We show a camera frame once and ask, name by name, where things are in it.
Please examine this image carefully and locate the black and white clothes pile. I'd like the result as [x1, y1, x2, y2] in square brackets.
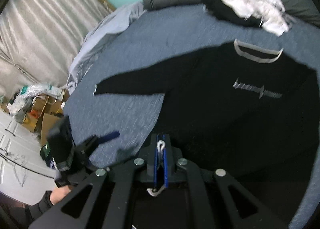
[201, 0, 292, 36]

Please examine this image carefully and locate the person's left forearm black sleeve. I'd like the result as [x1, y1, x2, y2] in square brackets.
[1, 191, 53, 228]

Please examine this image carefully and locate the black sweater with white trim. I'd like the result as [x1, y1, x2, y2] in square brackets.
[94, 40, 319, 224]

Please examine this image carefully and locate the person's left hand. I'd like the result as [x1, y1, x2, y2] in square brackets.
[49, 185, 74, 205]

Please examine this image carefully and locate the light grey duvet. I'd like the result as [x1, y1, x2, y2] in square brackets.
[66, 2, 146, 94]

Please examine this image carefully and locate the floor clutter beside bed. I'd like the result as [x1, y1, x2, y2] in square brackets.
[1, 83, 69, 146]

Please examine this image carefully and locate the white wardrobe with handles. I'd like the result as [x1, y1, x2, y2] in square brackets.
[0, 112, 56, 205]

